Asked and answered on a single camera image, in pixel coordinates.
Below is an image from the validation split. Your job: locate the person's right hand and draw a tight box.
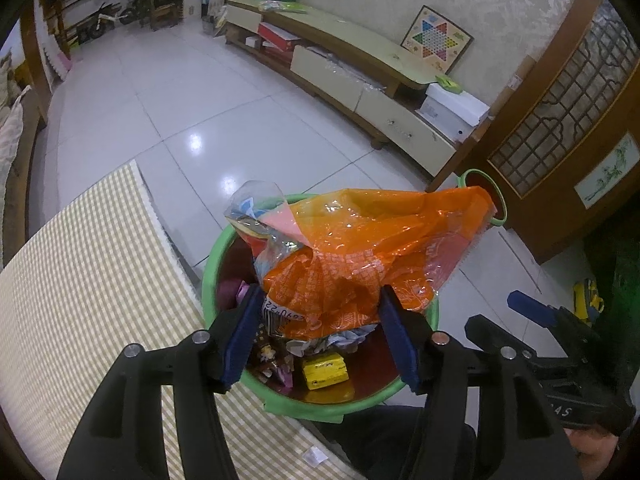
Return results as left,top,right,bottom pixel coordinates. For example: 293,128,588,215
565,426,627,467

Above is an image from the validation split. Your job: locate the red flat box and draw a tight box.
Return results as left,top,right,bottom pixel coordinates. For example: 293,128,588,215
257,22,302,54

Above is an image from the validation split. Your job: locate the yellow toy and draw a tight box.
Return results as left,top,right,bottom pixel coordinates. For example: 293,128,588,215
572,280,607,329

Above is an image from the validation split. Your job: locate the orange plastic bag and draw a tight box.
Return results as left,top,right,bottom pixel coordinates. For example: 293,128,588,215
260,186,497,349

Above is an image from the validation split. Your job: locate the white cardboard box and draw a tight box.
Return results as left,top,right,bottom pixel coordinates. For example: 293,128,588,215
417,82,492,143

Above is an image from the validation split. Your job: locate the yellow snack packet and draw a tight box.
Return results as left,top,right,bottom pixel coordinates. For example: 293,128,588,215
301,351,349,390

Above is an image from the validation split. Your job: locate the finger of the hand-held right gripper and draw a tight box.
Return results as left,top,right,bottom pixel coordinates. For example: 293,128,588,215
506,289,597,352
464,313,545,377

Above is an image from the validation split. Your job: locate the yellow checkered tablecloth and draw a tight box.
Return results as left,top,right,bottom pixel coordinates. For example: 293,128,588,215
0,160,362,480

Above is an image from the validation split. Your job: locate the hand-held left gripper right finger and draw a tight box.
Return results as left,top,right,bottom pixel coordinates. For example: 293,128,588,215
377,284,584,480

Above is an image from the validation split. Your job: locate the white balance bike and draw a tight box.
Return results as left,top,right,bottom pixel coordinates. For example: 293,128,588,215
76,2,127,42

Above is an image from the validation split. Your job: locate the red basin with green rim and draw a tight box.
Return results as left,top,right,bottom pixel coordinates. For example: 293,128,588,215
201,168,509,422

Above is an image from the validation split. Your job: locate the star checkers board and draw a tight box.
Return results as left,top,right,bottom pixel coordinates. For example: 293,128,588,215
400,5,475,75

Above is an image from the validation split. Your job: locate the clear plastic packaging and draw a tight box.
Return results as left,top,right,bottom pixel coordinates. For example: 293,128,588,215
222,178,312,287

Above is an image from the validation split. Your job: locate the wooden lattice door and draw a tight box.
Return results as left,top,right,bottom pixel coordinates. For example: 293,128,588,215
429,0,640,264

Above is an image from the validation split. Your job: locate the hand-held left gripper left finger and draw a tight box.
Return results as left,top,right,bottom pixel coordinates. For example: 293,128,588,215
56,284,267,480

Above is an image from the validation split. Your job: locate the wooden television cabinet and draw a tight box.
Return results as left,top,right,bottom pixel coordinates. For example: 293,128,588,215
222,0,462,177

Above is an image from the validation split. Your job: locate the small wooden chair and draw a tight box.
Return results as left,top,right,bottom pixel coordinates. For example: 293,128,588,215
149,2,182,32

